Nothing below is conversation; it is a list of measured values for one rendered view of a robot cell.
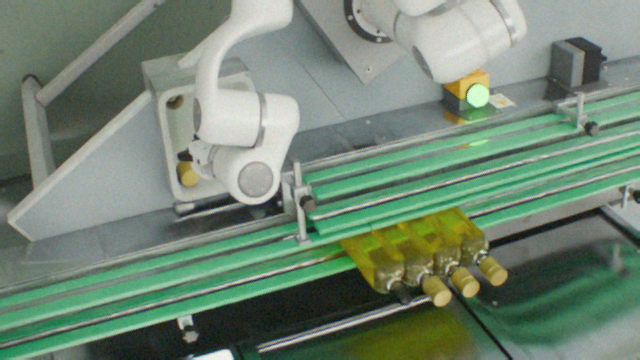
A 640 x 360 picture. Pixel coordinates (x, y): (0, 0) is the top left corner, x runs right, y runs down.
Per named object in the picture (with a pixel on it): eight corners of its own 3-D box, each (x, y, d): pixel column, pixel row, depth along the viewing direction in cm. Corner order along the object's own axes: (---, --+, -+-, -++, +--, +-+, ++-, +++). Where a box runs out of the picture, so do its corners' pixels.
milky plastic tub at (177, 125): (165, 183, 155) (175, 205, 148) (147, 76, 143) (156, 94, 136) (251, 162, 160) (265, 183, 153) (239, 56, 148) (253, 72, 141)
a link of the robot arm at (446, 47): (379, 17, 125) (420, 48, 112) (449, -23, 126) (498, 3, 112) (402, 67, 130) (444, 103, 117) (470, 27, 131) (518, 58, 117)
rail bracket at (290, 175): (282, 224, 153) (306, 260, 143) (274, 145, 144) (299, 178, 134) (297, 220, 154) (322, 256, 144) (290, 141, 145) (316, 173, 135)
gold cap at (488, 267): (478, 275, 145) (490, 288, 142) (478, 259, 143) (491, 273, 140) (494, 269, 146) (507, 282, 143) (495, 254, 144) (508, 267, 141)
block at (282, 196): (269, 198, 158) (281, 216, 152) (265, 155, 153) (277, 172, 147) (287, 194, 159) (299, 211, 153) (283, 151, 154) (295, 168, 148)
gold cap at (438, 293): (422, 295, 142) (433, 309, 139) (422, 279, 140) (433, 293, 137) (439, 289, 143) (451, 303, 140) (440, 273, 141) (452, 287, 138)
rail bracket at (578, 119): (547, 111, 166) (586, 139, 155) (549, 79, 162) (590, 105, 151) (562, 108, 167) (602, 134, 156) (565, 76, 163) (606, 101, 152)
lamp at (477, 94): (465, 105, 163) (472, 111, 161) (465, 85, 161) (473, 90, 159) (483, 100, 165) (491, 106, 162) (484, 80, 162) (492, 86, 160)
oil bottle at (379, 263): (334, 238, 160) (380, 301, 142) (333, 214, 157) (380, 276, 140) (361, 231, 161) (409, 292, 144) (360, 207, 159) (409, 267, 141)
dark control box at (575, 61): (548, 74, 177) (570, 88, 170) (550, 41, 173) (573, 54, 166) (577, 67, 180) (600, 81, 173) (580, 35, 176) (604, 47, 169)
